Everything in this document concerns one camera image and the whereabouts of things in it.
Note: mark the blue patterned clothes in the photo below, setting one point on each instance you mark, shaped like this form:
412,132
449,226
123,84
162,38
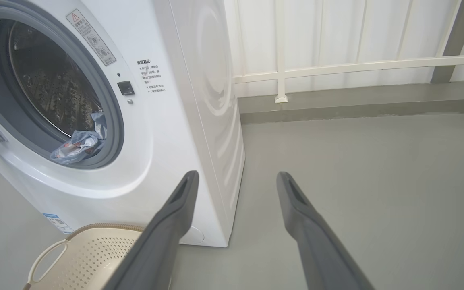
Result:
81,145

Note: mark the grey metal post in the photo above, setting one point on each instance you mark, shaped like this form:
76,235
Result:
455,40

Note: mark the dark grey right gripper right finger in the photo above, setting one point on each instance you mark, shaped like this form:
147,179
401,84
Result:
316,249

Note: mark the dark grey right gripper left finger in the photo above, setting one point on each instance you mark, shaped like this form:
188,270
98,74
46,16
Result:
163,241

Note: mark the perforated steel washer drum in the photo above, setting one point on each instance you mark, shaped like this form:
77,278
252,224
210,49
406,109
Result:
50,84

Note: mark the white metal railing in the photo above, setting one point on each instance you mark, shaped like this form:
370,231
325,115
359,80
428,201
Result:
336,67

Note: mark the round white filter cover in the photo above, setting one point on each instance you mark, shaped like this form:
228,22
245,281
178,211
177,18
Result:
195,235

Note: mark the grey warning sticker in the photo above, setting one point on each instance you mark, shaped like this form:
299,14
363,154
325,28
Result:
91,38

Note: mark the blue energy label sticker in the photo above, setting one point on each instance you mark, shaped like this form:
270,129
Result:
56,223

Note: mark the black door latch socket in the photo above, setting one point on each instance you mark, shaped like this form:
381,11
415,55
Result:
126,88

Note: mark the white front-load washing machine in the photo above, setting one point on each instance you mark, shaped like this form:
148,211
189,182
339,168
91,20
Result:
167,133

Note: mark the cream perforated laundry basket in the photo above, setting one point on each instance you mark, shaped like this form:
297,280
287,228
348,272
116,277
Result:
83,262

